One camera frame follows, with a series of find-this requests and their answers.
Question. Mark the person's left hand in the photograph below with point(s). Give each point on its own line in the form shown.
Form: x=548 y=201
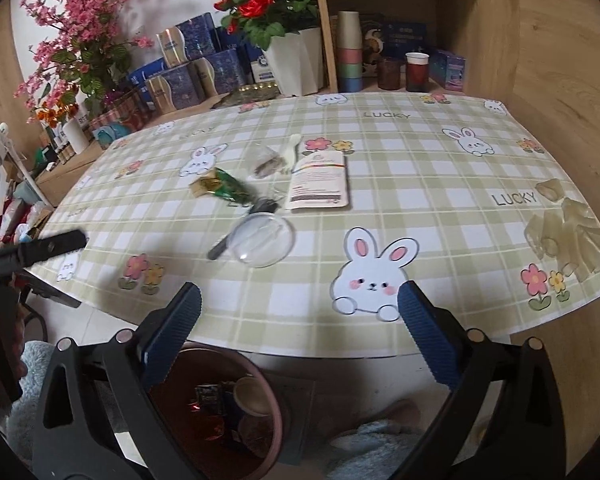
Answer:
x=19 y=355

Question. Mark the purple printed box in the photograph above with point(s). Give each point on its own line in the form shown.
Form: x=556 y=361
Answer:
x=450 y=71

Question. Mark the row of small brown bottles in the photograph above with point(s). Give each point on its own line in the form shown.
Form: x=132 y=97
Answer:
x=64 y=151

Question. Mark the copper basket teal print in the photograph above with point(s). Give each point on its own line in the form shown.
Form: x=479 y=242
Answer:
x=115 y=117

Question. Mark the wooden sideboard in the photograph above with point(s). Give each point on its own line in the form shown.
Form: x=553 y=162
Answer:
x=65 y=180

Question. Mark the white paper cup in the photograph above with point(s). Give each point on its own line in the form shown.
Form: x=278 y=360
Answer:
x=252 y=397

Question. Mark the white ribbed vase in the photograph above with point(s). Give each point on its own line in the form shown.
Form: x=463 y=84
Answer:
x=75 y=136

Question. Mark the maroon trash bin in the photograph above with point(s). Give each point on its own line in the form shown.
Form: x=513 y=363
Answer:
x=190 y=440

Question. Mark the pink blossom branches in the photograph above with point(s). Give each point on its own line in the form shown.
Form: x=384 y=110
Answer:
x=80 y=25

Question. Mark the blue white box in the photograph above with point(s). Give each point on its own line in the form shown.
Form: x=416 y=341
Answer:
x=260 y=65

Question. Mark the black marker pen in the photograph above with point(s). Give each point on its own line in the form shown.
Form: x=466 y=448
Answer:
x=220 y=249

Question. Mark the clear plastic bag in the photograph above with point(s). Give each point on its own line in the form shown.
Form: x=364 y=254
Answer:
x=267 y=165

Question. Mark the dark cup white rim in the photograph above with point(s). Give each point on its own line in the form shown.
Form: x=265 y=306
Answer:
x=417 y=72

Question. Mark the red rose plant white pot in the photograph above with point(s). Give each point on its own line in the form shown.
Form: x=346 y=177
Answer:
x=290 y=65

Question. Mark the stack of pastel cups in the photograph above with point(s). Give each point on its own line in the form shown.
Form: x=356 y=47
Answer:
x=350 y=60

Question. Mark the plaid bunny tablecloth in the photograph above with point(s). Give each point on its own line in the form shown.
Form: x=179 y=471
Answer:
x=430 y=200

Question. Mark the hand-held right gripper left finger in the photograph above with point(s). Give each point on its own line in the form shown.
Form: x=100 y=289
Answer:
x=172 y=330

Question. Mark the clear plastic lid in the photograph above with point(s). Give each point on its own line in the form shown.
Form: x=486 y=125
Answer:
x=275 y=245

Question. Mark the white paper pouch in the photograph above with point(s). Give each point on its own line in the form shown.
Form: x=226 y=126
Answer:
x=320 y=185

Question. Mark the flat blue box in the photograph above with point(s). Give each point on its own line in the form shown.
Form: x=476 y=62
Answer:
x=145 y=74

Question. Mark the dark red glass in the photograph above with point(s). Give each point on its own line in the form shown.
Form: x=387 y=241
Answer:
x=390 y=75

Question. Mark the crumpled translucent tape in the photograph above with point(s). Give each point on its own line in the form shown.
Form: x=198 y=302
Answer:
x=570 y=245

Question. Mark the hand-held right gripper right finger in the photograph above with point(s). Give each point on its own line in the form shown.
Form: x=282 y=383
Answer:
x=425 y=330

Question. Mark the black tissue packet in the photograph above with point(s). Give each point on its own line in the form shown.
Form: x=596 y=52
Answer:
x=208 y=394

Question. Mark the white plastic spoon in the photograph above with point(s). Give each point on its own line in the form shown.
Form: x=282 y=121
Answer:
x=292 y=152

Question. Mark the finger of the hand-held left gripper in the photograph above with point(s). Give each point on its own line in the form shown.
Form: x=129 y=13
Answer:
x=55 y=246
x=55 y=294

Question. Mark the blue printed box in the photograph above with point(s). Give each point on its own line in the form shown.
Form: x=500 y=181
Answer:
x=405 y=37

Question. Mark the green gold snack wrapper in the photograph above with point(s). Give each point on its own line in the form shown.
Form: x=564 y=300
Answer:
x=230 y=186

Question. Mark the dark blue box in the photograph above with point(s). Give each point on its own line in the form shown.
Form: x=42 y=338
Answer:
x=230 y=40

